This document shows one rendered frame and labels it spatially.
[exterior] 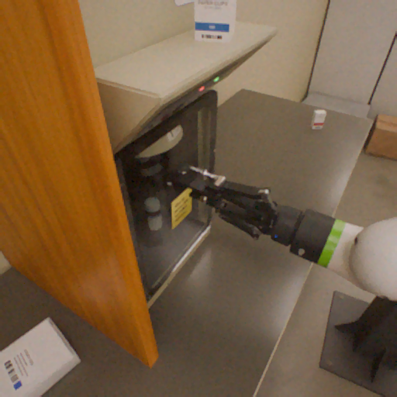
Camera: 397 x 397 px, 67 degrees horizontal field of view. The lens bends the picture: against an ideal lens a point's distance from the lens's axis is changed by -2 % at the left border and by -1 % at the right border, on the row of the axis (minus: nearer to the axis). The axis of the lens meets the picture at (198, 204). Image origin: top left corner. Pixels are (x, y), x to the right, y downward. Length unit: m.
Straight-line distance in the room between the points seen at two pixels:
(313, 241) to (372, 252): 0.15
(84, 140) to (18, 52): 0.08
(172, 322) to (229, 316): 0.14
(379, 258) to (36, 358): 0.66
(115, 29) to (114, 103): 0.10
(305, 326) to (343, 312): 0.24
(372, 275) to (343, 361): 1.43
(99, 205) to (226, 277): 0.56
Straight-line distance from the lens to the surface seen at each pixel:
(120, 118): 0.37
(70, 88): 0.27
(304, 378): 1.79
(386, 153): 3.37
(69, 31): 0.27
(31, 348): 0.79
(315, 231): 0.57
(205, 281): 0.83
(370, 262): 0.45
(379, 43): 3.43
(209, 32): 0.49
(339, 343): 1.90
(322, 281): 2.09
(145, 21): 0.47
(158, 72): 0.38
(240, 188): 0.60
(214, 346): 0.75
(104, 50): 0.42
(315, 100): 3.42
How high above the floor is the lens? 1.63
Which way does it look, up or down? 43 degrees down
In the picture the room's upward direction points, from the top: straight up
